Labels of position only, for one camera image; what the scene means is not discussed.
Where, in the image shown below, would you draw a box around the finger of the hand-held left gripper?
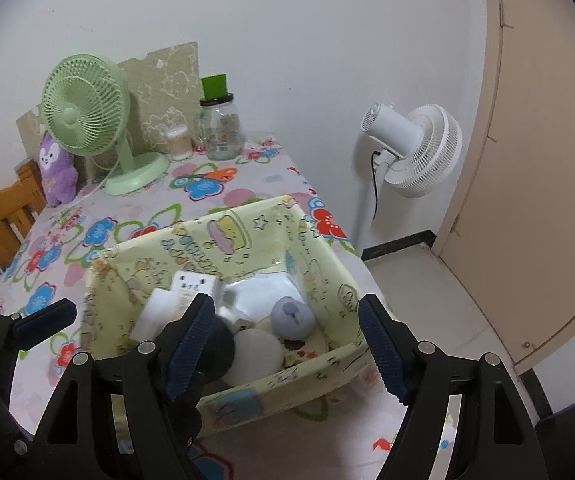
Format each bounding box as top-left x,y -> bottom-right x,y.
180,392 -> 204,466
0,298 -> 78,411

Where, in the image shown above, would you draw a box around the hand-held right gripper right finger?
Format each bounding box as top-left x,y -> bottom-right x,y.
358,294 -> 548,480

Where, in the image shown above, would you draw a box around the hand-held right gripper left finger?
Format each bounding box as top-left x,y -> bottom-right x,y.
35,291 -> 217,480

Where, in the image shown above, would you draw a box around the white square adapter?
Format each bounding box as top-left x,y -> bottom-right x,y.
130,287 -> 188,343

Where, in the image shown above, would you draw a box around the white charger adapter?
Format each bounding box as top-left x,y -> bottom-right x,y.
170,270 -> 223,306

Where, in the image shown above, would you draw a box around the white round case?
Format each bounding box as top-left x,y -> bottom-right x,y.
225,330 -> 286,388

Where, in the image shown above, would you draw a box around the grey round plush toy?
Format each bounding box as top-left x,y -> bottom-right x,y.
270,296 -> 317,351

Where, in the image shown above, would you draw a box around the yellow printed storage box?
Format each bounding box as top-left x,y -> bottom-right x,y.
82,194 -> 371,436

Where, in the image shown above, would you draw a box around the floral tablecloth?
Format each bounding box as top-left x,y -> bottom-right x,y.
0,137 -> 461,480

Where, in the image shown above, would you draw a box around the purple plush toy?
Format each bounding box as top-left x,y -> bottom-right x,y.
36,132 -> 79,207

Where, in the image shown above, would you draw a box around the orange scissors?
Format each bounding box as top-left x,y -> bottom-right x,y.
175,169 -> 238,183

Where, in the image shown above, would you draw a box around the clear cotton swab container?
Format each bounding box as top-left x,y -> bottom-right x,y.
165,125 -> 193,161

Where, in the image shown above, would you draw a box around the white standing fan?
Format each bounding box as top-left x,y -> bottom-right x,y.
357,101 -> 463,261

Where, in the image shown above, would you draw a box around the green desk fan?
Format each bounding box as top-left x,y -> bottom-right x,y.
42,54 -> 171,196

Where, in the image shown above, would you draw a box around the glass jar with green lid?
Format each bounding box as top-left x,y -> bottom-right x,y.
198,74 -> 242,161

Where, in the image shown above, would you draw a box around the beige door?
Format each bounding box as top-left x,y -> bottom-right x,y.
430,0 -> 575,376

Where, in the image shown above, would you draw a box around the white fan cable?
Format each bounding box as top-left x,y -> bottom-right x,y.
75,160 -> 123,196

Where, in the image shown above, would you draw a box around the black fan cable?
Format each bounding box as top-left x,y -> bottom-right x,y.
370,152 -> 383,221

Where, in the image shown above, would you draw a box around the green patterned wall board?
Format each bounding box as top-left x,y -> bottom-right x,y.
16,42 -> 201,161

